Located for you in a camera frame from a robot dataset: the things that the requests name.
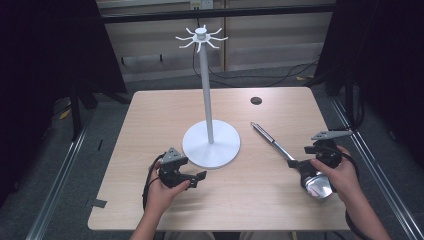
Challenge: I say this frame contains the black floor cable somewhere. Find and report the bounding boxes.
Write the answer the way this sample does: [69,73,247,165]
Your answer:
[191,18,322,89]

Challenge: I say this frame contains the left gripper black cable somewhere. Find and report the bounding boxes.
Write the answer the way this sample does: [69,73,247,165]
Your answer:
[141,152,167,212]

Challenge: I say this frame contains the person's right hand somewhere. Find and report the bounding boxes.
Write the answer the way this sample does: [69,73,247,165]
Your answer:
[309,145,361,205]

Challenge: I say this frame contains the white wall socket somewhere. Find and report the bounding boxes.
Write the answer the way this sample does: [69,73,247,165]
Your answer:
[189,0,215,11]

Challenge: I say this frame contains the black curtain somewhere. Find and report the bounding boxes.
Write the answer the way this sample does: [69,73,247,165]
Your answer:
[0,0,128,204]
[313,0,424,169]

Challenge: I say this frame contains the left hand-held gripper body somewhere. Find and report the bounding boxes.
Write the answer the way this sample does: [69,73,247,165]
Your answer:
[158,147,198,190]

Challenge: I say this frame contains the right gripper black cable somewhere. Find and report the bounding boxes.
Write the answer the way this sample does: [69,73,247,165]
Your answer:
[335,150,372,240]

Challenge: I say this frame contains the black horizontal bar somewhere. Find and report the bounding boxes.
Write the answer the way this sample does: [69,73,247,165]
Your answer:
[99,3,338,25]

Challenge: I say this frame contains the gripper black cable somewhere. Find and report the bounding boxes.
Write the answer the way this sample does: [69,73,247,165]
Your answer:
[335,150,372,240]
[141,152,167,212]

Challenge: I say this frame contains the person's left hand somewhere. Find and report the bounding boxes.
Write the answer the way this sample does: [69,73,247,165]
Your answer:
[145,160,192,215]

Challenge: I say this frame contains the black metal stand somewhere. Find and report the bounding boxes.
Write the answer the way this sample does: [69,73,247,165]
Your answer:
[67,83,101,142]

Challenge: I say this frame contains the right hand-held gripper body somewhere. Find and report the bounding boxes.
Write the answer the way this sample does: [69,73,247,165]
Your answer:
[303,129,354,169]

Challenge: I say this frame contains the white hook rack stand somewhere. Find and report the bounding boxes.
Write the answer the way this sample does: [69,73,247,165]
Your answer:
[175,24,242,169]

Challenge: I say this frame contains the metal floor rail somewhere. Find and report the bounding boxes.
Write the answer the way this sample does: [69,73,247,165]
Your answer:
[330,97,424,240]
[25,126,89,240]

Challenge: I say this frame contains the metal ladle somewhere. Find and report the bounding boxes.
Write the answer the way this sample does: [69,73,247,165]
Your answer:
[250,121,334,200]

